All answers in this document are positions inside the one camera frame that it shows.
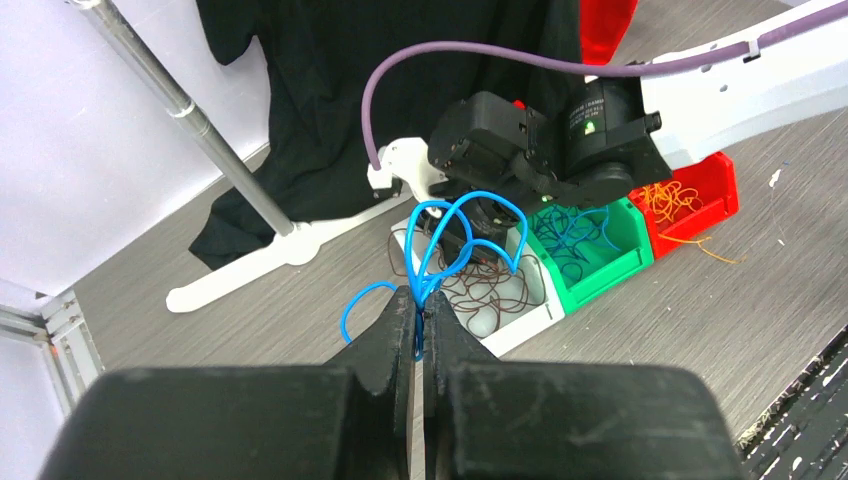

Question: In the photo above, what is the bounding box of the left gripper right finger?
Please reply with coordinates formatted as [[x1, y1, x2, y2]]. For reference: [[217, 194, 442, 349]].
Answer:
[[423, 292, 744, 479]]

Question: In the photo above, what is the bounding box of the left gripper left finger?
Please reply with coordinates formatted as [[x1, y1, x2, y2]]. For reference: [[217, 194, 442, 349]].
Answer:
[[41, 287, 415, 479]]

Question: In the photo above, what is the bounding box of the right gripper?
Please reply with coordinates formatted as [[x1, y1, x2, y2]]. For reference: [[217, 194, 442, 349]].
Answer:
[[437, 197, 521, 265]]

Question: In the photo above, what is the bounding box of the brown thin wire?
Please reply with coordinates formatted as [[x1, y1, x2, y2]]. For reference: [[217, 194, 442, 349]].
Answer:
[[386, 225, 550, 333]]

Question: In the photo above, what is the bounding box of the yellow cable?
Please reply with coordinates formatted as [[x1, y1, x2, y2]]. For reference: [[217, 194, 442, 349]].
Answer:
[[639, 180, 743, 266]]

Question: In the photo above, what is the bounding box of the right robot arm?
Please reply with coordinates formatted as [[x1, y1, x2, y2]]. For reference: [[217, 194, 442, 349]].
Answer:
[[428, 1, 847, 261]]

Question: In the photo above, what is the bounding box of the white plastic bin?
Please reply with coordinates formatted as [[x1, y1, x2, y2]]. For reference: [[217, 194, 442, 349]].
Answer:
[[390, 211, 566, 359]]

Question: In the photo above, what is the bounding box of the green plastic bin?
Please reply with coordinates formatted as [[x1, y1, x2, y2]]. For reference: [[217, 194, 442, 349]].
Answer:
[[527, 198, 655, 314]]

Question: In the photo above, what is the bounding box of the white clothes rack stand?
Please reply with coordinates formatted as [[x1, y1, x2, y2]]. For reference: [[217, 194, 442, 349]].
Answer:
[[66, 0, 412, 315]]

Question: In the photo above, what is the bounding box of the red plastic bin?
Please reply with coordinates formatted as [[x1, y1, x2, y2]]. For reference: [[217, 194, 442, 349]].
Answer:
[[628, 152, 739, 264]]

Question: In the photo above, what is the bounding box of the black t-shirt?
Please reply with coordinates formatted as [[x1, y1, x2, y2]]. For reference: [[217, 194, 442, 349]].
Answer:
[[188, 0, 588, 272]]

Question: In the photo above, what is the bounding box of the red sweatshirt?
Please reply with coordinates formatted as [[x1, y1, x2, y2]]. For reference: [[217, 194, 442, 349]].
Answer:
[[579, 0, 638, 65]]

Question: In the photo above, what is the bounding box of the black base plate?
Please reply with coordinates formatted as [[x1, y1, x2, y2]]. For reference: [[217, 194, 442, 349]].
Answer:
[[736, 328, 847, 480]]

